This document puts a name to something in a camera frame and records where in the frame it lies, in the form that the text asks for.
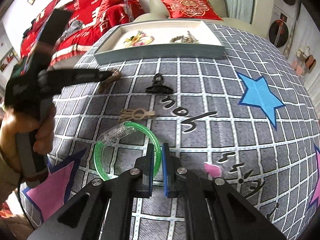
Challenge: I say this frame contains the grey checked tablecloth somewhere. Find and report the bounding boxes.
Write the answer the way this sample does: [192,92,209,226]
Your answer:
[21,24,319,239]

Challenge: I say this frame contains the braided tan bracelet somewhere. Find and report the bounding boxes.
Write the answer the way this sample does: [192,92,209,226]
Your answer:
[170,35,190,43]

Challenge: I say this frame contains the light blue clothes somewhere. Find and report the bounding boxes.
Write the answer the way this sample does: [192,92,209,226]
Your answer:
[60,20,83,41]

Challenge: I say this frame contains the person left hand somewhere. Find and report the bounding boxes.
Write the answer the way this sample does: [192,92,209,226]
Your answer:
[1,104,56,173]

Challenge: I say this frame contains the beige rabbit hair clip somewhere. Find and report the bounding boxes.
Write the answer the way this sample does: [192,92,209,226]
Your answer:
[118,108,156,122]

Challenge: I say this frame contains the black claw hair clip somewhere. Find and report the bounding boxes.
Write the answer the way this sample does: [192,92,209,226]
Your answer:
[145,73,174,94]

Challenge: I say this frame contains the washing machine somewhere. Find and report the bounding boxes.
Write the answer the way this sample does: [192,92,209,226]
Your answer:
[267,0,299,53]

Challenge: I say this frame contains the red embroidered cushion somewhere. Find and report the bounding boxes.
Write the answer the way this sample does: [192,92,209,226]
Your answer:
[161,0,223,21]

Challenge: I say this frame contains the pastel beaded bracelet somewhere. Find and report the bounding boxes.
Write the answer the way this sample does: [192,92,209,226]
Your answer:
[123,31,155,48]

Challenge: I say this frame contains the brown spiral hair tie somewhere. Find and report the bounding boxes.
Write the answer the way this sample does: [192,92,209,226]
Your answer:
[96,69,123,94]

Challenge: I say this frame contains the red blanket sofa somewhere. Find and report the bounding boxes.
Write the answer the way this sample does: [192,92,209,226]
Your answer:
[20,0,144,66]

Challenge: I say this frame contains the green bangle bracelet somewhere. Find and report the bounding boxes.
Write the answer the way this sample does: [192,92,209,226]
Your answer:
[93,121,162,182]

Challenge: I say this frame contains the cream jewelry tray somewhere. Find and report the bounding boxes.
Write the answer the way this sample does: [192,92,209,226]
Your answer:
[94,19,225,65]

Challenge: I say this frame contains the silver hair clip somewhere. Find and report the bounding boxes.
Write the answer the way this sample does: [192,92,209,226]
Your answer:
[185,31,199,43]

